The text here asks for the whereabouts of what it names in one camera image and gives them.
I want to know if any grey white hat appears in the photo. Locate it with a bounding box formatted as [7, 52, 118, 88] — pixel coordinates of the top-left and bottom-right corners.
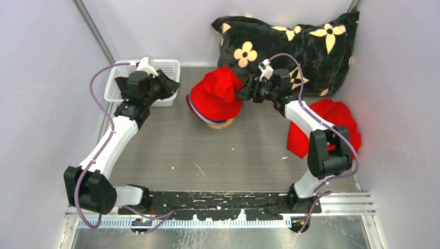
[186, 94, 230, 127]

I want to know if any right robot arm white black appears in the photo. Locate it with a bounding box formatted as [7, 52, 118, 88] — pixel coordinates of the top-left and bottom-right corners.
[236, 69, 352, 213]

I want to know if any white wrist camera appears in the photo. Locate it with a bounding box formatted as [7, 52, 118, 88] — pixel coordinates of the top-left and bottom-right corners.
[258, 59, 273, 81]
[129, 56, 158, 76]

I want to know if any aluminium rail frame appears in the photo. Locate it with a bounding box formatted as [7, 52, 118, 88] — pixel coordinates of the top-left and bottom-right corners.
[63, 101, 379, 247]

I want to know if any red cloth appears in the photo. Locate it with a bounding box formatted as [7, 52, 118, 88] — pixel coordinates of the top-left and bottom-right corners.
[286, 99, 361, 158]

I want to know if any black floral plush pillow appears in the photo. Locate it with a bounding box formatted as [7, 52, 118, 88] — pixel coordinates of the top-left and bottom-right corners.
[211, 11, 360, 96]

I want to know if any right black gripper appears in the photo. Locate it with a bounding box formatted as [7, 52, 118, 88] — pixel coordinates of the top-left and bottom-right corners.
[232, 76, 277, 104]

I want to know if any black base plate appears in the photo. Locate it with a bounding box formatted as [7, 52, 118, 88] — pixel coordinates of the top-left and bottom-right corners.
[132, 191, 321, 222]

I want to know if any dark red bucket hat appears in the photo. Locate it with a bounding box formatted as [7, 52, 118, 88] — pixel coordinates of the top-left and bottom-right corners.
[186, 94, 208, 124]

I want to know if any white plastic basket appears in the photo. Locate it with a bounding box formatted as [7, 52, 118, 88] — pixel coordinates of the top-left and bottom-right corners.
[104, 59, 181, 107]

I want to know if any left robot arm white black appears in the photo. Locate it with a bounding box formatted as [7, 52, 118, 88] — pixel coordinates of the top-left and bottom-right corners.
[63, 70, 180, 215]

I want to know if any black hat in basket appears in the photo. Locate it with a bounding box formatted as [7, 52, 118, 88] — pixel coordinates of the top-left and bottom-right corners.
[115, 77, 128, 99]

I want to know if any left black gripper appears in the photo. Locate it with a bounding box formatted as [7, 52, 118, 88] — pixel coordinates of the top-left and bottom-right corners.
[144, 70, 180, 106]

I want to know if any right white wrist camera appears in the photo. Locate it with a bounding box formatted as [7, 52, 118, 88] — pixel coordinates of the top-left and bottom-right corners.
[258, 59, 273, 81]

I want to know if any wooden hat stand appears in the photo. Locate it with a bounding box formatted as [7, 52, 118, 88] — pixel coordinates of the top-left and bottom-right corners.
[207, 118, 234, 130]

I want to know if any blue hat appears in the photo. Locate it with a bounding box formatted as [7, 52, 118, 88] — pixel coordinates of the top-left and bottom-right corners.
[190, 97, 230, 121]

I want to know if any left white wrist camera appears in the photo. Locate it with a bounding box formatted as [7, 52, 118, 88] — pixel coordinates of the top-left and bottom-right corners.
[129, 56, 158, 76]

